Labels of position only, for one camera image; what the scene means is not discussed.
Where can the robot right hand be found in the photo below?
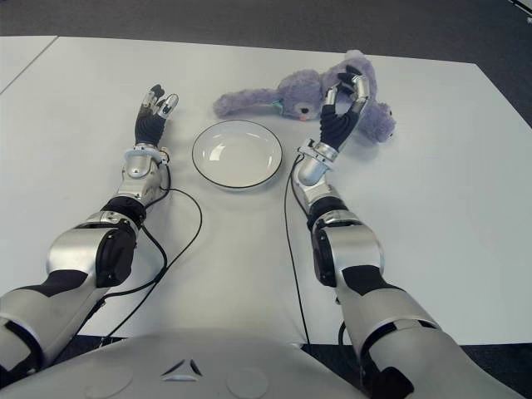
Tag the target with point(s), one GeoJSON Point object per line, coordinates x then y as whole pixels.
{"type": "Point", "coordinates": [334, 124]}

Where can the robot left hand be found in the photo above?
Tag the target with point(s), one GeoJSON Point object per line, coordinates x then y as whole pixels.
{"type": "Point", "coordinates": [149, 124]}

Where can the purple plush bunny doll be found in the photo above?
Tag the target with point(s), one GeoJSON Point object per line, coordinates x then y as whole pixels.
{"type": "Point", "coordinates": [299, 87]}

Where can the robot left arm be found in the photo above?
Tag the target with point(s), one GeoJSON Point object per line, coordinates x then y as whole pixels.
{"type": "Point", "coordinates": [70, 249]}

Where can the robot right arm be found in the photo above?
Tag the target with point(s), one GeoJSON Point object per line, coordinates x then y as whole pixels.
{"type": "Point", "coordinates": [353, 249]}

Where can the white plate black rim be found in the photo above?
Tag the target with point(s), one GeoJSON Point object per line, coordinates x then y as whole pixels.
{"type": "Point", "coordinates": [237, 156]}

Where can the grey robot torso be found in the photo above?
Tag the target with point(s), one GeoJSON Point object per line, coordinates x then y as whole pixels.
{"type": "Point", "coordinates": [249, 365]}

